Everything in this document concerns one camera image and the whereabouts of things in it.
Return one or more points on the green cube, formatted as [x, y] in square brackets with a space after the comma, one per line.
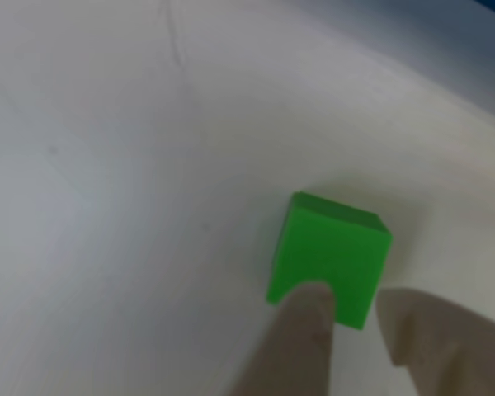
[334, 247]

